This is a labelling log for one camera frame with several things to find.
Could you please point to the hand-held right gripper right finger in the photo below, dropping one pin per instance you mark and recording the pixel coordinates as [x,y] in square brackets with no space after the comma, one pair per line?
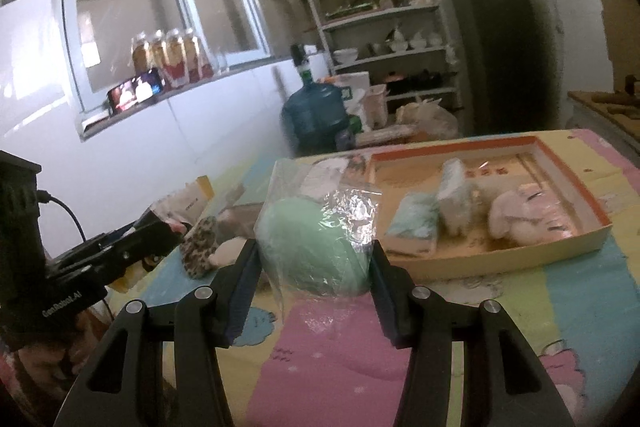
[387,307]

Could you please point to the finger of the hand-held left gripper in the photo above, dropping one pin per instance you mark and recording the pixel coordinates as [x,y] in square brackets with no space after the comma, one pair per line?
[117,235]
[145,244]

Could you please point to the dark refrigerator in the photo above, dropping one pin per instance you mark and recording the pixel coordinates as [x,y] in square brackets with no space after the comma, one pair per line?
[500,57]

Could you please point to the orange-rimmed cardboard box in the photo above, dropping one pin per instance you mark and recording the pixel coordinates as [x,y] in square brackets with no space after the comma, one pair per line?
[500,264]

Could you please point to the smartphone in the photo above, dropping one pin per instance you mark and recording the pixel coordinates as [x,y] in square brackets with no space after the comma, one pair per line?
[135,91]

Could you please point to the teal soft packet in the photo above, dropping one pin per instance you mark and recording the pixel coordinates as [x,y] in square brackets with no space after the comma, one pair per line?
[415,217]

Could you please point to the white pouch with yellow edge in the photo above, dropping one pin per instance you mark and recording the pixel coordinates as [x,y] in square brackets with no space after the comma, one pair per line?
[187,202]

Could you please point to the stack of white bowls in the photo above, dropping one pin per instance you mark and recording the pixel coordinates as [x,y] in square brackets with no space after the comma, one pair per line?
[346,56]

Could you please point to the pink cloth packet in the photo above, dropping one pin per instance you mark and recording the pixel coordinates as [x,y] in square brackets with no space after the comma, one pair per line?
[525,214]

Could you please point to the sliding window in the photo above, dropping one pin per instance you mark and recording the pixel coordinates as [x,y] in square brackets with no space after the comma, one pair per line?
[125,17]

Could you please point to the blue water jug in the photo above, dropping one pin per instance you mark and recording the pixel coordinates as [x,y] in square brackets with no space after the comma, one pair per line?
[315,117]

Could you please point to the wooden-top counter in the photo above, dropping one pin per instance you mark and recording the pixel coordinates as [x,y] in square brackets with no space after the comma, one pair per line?
[610,112]

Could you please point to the black water pump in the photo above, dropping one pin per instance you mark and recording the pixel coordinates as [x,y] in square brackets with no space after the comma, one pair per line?
[301,64]

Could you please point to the long wrapped bundle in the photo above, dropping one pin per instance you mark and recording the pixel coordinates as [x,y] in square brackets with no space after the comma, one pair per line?
[385,137]

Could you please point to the white sack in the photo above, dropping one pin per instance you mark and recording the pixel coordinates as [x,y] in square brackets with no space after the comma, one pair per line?
[352,84]

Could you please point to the clear plastic bag of food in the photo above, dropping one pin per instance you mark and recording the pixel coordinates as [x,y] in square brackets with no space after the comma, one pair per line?
[427,119]

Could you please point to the white tissue pack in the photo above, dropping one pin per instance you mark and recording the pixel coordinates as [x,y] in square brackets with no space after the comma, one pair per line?
[454,197]

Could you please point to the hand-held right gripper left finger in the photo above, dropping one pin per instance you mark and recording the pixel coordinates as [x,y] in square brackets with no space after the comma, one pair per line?
[240,302]

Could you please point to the green round cushion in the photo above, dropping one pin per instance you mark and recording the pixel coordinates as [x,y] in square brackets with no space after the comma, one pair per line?
[310,247]

